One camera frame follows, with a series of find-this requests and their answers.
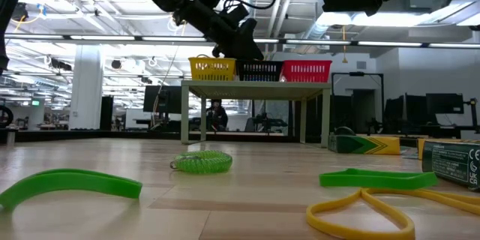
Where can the black ceiling-mounted box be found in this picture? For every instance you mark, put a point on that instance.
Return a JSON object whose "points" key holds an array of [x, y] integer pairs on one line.
{"points": [[20, 12]]}

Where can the black monitor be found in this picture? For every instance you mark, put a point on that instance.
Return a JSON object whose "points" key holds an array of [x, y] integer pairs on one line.
{"points": [[414, 108], [161, 99], [444, 103]]}

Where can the black round ceiling speaker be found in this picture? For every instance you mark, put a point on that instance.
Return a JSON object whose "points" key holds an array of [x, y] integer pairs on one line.
{"points": [[116, 63]]}

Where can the yellow hanging tag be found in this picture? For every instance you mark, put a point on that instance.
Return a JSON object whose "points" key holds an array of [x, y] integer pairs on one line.
{"points": [[344, 60]]}

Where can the green rubber band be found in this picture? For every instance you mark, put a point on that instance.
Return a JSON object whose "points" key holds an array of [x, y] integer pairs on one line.
{"points": [[67, 182], [375, 183]]}

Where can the small clear bottle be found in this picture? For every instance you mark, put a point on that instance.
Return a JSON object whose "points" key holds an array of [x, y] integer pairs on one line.
{"points": [[332, 142]]}

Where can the pale green riser shelf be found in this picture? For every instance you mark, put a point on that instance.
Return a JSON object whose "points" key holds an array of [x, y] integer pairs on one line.
{"points": [[255, 90]]}

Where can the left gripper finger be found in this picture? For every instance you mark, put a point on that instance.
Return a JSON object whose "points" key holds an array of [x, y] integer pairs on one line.
{"points": [[243, 47]]}

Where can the yellow plastic basket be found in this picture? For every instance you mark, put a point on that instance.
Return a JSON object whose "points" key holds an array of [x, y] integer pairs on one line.
{"points": [[212, 69]]}

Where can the person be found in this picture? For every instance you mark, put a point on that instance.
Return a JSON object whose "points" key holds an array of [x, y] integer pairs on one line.
{"points": [[217, 116]]}

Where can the green coil wristband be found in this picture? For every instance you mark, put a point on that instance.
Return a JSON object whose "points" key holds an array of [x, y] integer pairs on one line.
{"points": [[204, 163]]}

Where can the red plastic basket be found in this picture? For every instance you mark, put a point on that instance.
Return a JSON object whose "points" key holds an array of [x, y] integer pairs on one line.
{"points": [[305, 71]]}

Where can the black plastic basket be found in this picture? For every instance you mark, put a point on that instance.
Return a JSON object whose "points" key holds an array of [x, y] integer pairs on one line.
{"points": [[258, 72]]}

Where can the yellow rubber band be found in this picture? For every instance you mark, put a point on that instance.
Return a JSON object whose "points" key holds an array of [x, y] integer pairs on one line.
{"points": [[311, 215]]}

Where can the long ceiling light rail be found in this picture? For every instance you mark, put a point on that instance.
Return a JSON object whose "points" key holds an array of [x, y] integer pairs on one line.
{"points": [[101, 38]]}

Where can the white square column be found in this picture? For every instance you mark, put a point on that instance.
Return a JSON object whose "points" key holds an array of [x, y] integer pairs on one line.
{"points": [[86, 93]]}

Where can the black metal door frame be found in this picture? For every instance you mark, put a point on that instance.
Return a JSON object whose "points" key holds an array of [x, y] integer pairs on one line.
{"points": [[356, 74]]}

